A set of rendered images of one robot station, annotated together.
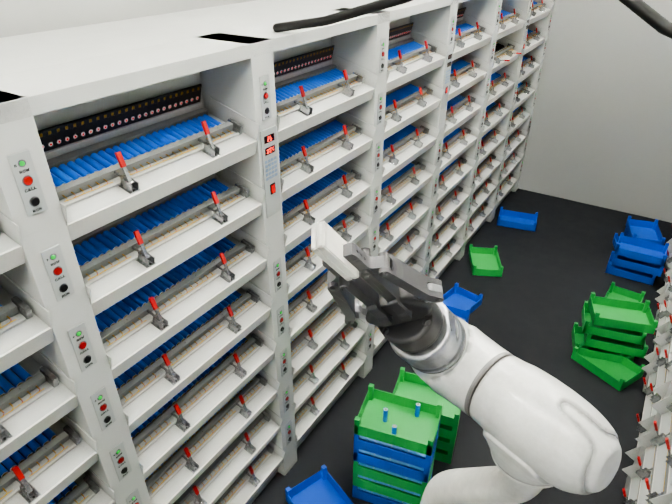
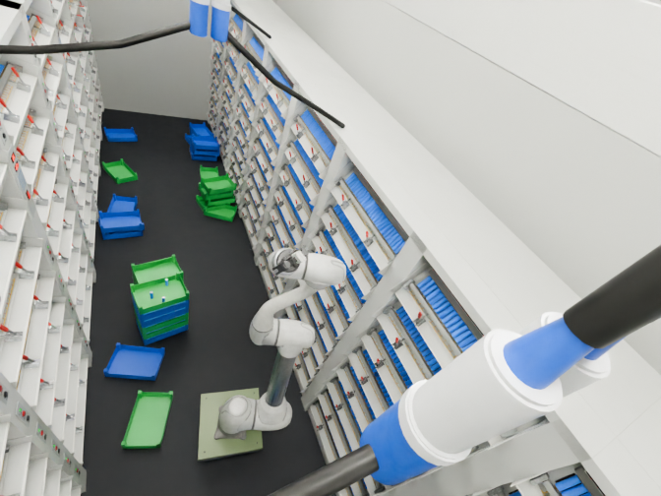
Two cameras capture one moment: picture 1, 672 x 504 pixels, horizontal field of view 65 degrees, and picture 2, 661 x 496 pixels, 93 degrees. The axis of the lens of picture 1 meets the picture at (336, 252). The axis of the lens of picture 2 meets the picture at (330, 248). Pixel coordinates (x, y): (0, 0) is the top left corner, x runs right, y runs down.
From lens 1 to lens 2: 0.67 m
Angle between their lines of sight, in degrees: 58
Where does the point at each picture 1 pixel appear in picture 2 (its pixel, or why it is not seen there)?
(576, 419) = (336, 264)
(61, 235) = not seen: outside the picture
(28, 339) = not seen: outside the picture
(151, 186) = not seen: outside the picture
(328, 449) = (107, 334)
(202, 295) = (22, 299)
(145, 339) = (15, 353)
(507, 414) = (320, 273)
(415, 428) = (171, 291)
